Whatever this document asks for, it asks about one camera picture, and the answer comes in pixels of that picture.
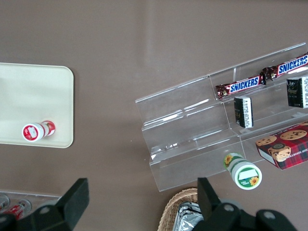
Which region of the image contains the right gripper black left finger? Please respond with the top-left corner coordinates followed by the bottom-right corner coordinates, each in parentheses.
top-left (0, 178), bottom-right (90, 231)

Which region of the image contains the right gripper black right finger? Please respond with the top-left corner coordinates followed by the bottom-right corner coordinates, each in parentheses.
top-left (192, 177), bottom-right (297, 231)

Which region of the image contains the light wicker basket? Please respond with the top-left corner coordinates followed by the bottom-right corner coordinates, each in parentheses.
top-left (159, 188), bottom-right (205, 231)

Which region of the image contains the beige plastic tray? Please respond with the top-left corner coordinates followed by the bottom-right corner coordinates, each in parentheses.
top-left (0, 62), bottom-right (75, 149)

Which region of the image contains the silver foil container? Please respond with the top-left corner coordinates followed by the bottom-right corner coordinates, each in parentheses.
top-left (178, 201), bottom-right (205, 231)

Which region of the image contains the clear acrylic bottle rack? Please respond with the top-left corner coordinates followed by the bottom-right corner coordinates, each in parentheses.
top-left (0, 190), bottom-right (64, 218)

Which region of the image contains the green white yogurt bottle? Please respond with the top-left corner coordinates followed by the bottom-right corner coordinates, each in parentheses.
top-left (223, 152), bottom-right (263, 191)

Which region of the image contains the red cola bottle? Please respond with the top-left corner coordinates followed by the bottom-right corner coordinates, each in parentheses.
top-left (3, 199), bottom-right (32, 220)

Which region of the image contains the clear acrylic stepped display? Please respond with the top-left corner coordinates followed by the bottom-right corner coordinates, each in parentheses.
top-left (135, 42), bottom-right (308, 193)

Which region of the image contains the red white yogurt cup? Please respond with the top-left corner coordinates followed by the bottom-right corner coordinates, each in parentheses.
top-left (22, 120), bottom-right (57, 142)

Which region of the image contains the red plaid cookie box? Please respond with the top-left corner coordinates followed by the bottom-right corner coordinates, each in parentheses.
top-left (255, 121), bottom-right (308, 170)

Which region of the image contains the small black box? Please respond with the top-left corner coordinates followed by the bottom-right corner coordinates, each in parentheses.
top-left (286, 77), bottom-right (308, 108)
top-left (233, 96), bottom-right (254, 129)

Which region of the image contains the Snickers chocolate bar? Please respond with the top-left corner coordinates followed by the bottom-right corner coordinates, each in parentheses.
top-left (262, 53), bottom-right (308, 81)
top-left (215, 75), bottom-right (267, 101)

